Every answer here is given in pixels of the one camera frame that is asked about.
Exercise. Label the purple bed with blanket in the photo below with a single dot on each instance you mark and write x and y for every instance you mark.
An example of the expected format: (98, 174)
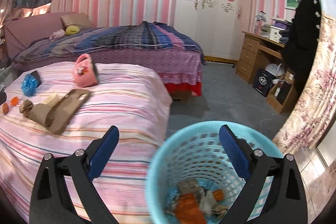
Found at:
(175, 57)

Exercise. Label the pink striped bed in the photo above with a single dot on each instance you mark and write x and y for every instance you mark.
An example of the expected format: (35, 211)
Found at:
(132, 98)

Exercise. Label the tan pillow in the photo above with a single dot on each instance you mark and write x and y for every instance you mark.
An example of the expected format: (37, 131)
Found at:
(80, 20)

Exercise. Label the orange plastic half shell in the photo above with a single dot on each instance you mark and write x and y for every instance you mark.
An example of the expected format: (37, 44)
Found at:
(5, 108)

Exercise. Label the wooden desk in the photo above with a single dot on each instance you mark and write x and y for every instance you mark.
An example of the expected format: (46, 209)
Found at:
(257, 52)

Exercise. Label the black box under desk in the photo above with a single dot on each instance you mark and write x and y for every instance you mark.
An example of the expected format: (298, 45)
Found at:
(263, 82)

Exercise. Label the orange plastic cap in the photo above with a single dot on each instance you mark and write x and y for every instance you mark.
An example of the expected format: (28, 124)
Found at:
(14, 101)

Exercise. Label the black phone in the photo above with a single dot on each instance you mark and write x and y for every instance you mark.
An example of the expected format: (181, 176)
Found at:
(37, 77)

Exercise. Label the blue crumpled plastic wrap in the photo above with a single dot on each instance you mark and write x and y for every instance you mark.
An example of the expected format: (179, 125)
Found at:
(29, 85)

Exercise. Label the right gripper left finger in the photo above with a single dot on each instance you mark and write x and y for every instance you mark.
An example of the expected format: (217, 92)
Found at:
(50, 199)

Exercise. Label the desk lamp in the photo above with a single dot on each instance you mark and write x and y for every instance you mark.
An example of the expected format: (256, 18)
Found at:
(260, 19)

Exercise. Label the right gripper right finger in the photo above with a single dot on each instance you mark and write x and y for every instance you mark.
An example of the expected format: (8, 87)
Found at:
(286, 201)

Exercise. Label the white printer on desk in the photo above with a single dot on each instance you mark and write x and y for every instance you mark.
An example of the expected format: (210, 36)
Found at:
(271, 32)

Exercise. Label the pink toy handbag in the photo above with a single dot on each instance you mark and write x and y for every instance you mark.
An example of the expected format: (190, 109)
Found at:
(85, 72)

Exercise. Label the light blue plastic basket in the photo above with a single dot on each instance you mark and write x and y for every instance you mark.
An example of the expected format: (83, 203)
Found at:
(196, 152)

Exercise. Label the white wardrobe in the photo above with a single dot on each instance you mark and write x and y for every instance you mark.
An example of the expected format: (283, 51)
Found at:
(216, 25)

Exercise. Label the black hanging coat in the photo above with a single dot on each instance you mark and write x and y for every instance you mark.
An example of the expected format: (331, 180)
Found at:
(299, 52)

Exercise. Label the brown paper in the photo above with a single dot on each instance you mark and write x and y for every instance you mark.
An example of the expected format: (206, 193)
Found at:
(40, 113)

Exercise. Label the brown phone case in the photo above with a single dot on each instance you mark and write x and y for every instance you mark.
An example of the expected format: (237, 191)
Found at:
(61, 114)

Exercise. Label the yellow plush toy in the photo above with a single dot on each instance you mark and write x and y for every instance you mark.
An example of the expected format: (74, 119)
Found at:
(72, 30)

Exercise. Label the floral curtain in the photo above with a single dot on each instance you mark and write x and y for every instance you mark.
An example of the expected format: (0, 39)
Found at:
(315, 107)

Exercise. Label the white bag under desk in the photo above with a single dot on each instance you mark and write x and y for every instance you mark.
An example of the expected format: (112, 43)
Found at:
(275, 69)

